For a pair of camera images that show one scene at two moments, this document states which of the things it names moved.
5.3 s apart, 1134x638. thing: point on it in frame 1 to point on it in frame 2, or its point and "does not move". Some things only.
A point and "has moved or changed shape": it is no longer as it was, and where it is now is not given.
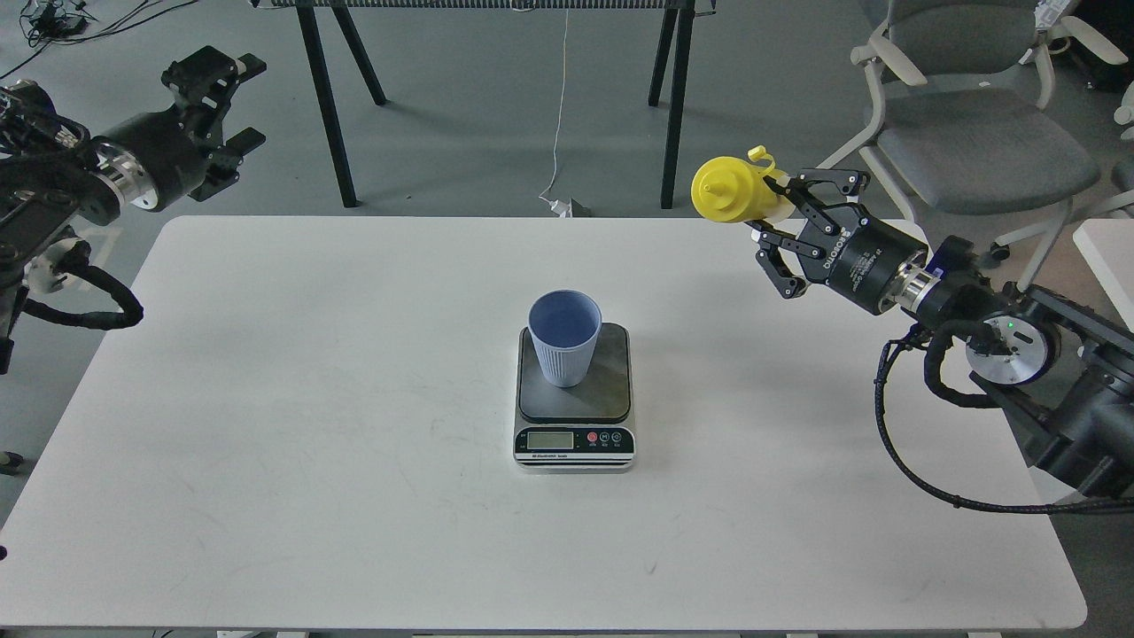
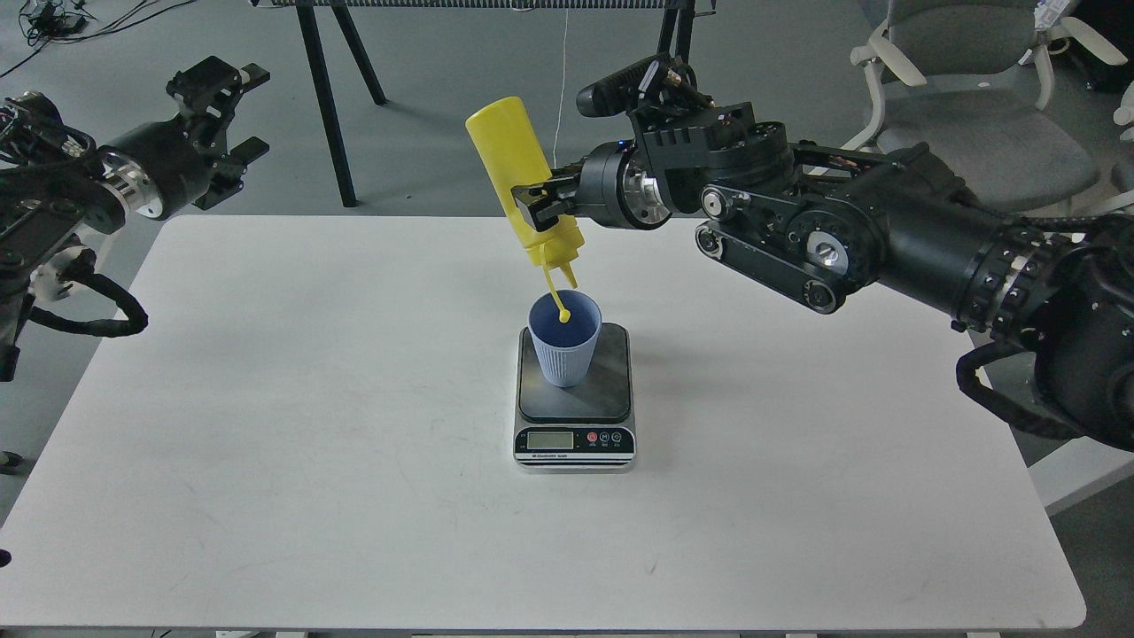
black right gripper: x=858 y=258 to x=610 y=191
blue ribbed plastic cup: x=565 y=324 does not move
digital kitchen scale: x=584 y=428 does not move
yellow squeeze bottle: x=729 y=190 has moved or changed shape
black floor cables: x=50 y=22 does not move
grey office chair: x=963 y=128 does not move
